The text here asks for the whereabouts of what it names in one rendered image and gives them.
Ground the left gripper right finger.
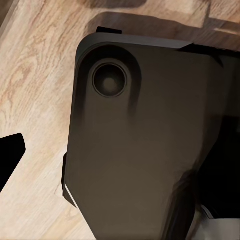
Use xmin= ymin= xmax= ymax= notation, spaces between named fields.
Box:
xmin=224 ymin=132 xmax=240 ymax=173

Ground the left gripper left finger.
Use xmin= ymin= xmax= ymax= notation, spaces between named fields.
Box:
xmin=0 ymin=133 xmax=26 ymax=193

